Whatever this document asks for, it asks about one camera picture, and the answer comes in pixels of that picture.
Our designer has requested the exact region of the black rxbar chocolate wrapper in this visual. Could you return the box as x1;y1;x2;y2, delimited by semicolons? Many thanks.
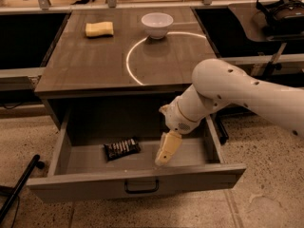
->
104;138;141;162

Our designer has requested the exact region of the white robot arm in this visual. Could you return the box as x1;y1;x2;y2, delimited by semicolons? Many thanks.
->
155;59;304;166

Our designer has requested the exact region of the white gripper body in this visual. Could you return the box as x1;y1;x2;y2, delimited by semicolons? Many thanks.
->
159;99;200;135

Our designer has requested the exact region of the yellow sponge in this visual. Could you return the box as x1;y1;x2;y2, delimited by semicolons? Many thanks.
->
85;22;114;37

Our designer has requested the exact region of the black table leg foot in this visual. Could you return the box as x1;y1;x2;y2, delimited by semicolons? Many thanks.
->
215;115;229;144

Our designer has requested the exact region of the black headset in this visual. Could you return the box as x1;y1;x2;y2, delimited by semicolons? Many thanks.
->
256;0;304;36

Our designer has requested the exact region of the grey top drawer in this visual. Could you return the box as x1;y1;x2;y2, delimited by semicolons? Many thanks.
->
28;94;246;202

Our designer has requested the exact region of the black floor stand leg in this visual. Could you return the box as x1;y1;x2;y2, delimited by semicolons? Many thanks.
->
0;155;45;222

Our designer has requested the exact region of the white bowl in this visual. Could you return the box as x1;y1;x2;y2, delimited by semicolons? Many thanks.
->
142;12;173;39

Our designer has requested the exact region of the black drawer handle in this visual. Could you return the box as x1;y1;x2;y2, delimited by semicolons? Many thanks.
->
124;180;160;195

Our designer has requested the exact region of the grey cabinet with counter top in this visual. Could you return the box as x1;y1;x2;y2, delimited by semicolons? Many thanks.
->
35;7;216;126

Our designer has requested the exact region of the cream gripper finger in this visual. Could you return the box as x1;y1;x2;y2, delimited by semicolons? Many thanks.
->
155;130;182;166

